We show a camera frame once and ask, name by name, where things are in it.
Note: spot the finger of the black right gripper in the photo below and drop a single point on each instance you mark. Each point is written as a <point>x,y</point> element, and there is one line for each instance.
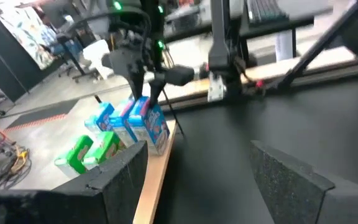
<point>156,91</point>
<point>138,85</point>

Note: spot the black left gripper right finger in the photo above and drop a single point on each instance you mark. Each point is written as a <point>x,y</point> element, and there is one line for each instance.
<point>291,193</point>

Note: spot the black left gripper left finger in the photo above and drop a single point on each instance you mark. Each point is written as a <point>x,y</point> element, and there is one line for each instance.
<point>42,208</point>

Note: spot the Rice Krispies cereal box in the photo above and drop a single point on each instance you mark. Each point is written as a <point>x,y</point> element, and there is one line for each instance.
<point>120,121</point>
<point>101,119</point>
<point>157,130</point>

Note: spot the Apple Jacks cereal box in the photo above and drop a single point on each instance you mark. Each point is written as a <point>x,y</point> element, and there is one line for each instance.
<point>104,149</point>
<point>76,155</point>

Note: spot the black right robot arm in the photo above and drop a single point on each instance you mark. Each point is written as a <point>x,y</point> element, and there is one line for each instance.
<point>151,28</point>

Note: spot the wooden shelf board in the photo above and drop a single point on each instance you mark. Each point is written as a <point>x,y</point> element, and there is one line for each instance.
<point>154,180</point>

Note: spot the white chair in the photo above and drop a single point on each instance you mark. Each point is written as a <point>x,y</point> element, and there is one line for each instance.
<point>98,56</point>

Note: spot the person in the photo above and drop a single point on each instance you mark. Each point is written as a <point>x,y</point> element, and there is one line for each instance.
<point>62,40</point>

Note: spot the black floor mat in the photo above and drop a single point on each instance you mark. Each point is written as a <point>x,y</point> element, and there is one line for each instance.
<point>42,113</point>

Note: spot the floral patterned partition screen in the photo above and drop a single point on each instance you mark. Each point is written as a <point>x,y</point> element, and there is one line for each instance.
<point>26,34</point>

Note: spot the white panel under desk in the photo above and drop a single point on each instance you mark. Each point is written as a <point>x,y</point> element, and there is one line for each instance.
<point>283,45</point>

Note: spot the black computer keyboard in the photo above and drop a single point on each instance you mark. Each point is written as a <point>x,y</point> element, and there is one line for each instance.
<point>266,11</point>

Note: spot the black diagonal rig bar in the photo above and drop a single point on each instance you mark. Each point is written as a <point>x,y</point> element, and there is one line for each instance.
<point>322,40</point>

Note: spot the black office desk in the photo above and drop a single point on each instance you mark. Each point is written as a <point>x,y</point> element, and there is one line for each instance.
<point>300,21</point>

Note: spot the white metal bracket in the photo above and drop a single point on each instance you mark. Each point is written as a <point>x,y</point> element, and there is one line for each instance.
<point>216,88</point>

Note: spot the black rig upright post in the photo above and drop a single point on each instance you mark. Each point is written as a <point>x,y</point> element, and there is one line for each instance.
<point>219,37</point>

